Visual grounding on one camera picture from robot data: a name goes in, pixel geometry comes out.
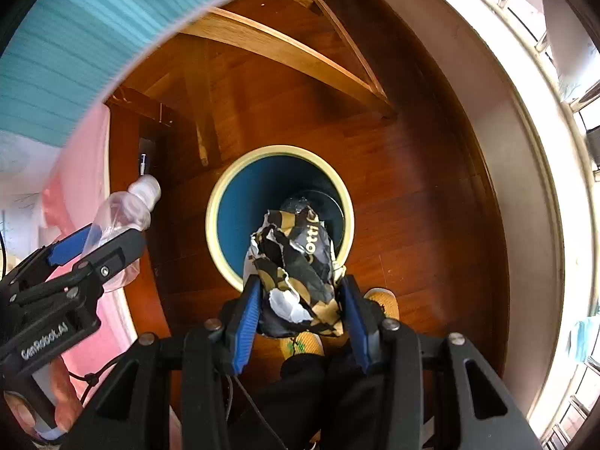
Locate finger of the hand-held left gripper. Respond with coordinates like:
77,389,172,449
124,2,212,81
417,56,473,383
0,224,95,302
69,229,149,306

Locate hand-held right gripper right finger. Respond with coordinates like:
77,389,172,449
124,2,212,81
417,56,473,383
338,274,545,450

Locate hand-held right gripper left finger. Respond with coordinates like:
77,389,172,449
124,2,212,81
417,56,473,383
58,274,282,450

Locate clear plastic bottle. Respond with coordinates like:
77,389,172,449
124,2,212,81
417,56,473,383
84,174,162,294

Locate black gold paper bag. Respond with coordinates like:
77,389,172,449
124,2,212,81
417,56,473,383
244,209,347,338

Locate blue bin with cream rim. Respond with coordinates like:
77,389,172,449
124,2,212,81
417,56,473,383
205,145,354,291

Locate person's left hand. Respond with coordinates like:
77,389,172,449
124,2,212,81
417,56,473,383
2,357,83,442

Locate yellow shoe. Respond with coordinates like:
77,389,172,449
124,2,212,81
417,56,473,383
363,288,401,325
280,330,326,363

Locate person's black trousers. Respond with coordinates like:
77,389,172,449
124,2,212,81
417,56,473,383
229,351,423,450

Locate clear crumpled plastic piece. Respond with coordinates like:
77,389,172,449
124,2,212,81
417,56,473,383
280,193,320,217

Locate teal printed bedspread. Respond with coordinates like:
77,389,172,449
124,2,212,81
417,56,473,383
0,0,348,149

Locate teal cloth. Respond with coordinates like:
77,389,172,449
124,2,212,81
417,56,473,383
568,316,600,365

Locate white hanging cloth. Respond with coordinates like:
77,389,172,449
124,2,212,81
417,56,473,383
529,0,597,100

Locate black knotted cord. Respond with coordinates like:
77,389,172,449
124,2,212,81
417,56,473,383
69,356,119,407

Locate thin black cable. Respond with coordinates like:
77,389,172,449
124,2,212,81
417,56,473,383
229,374,288,450

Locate dark wooden bed frame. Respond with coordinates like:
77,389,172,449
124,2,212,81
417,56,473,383
104,85,188,413

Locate light wooden furniture frame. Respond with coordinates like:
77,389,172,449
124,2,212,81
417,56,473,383
180,0,399,168

